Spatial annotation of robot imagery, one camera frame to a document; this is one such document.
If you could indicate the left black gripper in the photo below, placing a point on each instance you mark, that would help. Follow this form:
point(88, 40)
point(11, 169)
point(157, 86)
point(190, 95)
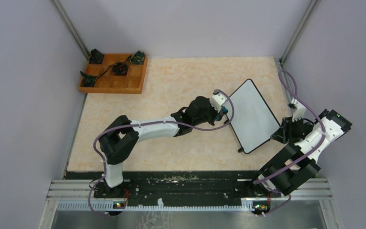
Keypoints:
point(216, 114)

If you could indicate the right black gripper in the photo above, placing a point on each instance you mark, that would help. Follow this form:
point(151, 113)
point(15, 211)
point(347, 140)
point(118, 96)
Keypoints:
point(285, 132)

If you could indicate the blue whiteboard eraser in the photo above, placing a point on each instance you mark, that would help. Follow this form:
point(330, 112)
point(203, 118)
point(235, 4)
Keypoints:
point(223, 110)

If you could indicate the small black-framed whiteboard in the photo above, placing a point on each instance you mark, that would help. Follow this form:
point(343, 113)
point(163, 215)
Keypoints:
point(252, 120)

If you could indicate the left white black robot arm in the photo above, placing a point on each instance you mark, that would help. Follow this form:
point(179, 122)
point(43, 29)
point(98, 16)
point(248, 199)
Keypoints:
point(117, 141)

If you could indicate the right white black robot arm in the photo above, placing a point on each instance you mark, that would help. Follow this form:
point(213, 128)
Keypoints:
point(304, 141)

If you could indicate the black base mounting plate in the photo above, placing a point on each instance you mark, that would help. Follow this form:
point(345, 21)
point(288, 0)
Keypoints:
point(143, 183)

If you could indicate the dark object tray top-right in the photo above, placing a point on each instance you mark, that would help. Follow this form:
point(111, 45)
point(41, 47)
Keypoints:
point(137, 58)

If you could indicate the orange wooden compartment tray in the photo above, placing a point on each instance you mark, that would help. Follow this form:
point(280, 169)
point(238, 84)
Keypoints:
point(107, 83)

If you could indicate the dark object tray centre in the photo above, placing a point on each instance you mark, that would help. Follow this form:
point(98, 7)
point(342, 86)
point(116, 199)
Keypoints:
point(120, 69)

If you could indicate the dark object tray bottom-left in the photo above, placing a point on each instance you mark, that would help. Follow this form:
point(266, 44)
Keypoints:
point(88, 80)

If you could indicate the dark object tray top-left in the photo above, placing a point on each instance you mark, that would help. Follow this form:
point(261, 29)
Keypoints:
point(96, 57)

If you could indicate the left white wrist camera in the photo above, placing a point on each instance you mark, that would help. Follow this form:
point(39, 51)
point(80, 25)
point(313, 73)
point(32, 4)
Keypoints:
point(217, 100)

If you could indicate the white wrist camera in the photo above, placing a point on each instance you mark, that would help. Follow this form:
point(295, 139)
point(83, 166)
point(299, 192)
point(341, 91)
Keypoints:
point(298, 110)
point(217, 100)

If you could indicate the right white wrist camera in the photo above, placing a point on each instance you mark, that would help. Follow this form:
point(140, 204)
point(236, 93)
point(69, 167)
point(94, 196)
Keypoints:
point(298, 110)

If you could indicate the aluminium frame rail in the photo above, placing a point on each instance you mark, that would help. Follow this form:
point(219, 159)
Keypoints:
point(76, 195)

